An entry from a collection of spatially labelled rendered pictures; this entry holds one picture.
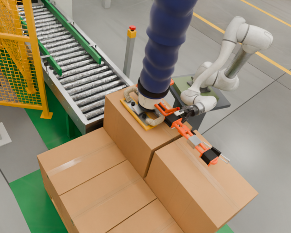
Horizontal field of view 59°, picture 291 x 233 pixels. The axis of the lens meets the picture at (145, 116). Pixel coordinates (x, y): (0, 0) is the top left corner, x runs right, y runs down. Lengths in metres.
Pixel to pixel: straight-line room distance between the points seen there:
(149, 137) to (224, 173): 0.56
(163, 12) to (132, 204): 1.32
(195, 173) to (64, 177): 0.97
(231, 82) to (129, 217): 1.40
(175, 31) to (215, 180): 0.96
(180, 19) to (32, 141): 2.11
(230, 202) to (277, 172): 1.73
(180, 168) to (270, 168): 1.82
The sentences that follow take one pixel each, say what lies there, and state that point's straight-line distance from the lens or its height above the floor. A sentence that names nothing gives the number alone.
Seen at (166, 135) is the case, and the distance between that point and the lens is 1.87.
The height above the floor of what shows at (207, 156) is 1.11.
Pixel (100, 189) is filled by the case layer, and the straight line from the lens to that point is 2.04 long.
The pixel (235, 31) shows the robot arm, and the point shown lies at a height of 1.55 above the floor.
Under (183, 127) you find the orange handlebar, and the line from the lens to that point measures 1.74.
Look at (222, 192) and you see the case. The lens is 1.76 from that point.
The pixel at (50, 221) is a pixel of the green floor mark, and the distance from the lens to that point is 2.55.
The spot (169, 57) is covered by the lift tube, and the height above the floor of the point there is 1.50.
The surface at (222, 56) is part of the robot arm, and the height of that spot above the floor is 1.40.
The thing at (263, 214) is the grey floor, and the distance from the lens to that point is 3.03.
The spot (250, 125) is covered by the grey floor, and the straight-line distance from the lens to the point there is 3.71.
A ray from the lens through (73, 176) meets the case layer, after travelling 2.09.
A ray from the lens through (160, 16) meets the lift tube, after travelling 1.44.
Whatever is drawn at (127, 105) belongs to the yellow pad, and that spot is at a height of 0.99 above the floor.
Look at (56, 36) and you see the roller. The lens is 3.50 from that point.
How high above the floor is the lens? 2.37
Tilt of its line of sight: 47 degrees down
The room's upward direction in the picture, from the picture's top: 14 degrees clockwise
